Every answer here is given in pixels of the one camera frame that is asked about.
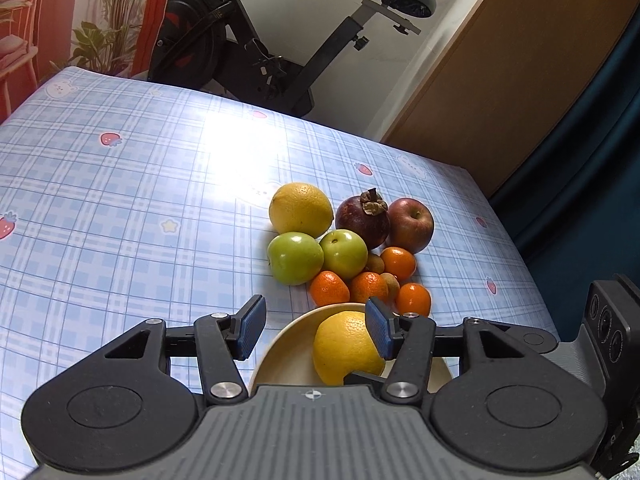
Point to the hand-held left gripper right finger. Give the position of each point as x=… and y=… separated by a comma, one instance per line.
x=377, y=327

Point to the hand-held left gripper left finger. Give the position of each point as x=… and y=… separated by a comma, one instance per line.
x=252, y=327

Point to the small tangerine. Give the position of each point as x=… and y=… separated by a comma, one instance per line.
x=367, y=287
x=414, y=299
x=398, y=262
x=329, y=290

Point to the yellow orange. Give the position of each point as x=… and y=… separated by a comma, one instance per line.
x=340, y=345
x=300, y=210

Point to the beige bowl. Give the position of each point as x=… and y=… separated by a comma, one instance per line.
x=285, y=360

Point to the green apple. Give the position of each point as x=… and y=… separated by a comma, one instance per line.
x=345, y=255
x=295, y=260

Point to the purple mangosteen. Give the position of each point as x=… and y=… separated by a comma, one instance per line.
x=360, y=225

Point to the red apple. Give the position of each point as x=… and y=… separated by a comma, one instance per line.
x=410, y=227

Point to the brown longan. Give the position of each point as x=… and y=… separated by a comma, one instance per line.
x=374, y=262
x=391, y=284

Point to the dark blue curtain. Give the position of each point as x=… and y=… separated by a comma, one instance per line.
x=590, y=185

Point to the blue plaid tablecloth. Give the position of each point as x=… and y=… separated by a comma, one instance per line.
x=125, y=210

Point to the wooden door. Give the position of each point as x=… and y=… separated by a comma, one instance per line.
x=500, y=85

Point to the black exercise bike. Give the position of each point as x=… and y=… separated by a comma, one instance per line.
x=200, y=45

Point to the wall poster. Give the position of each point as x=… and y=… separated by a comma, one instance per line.
x=50, y=20

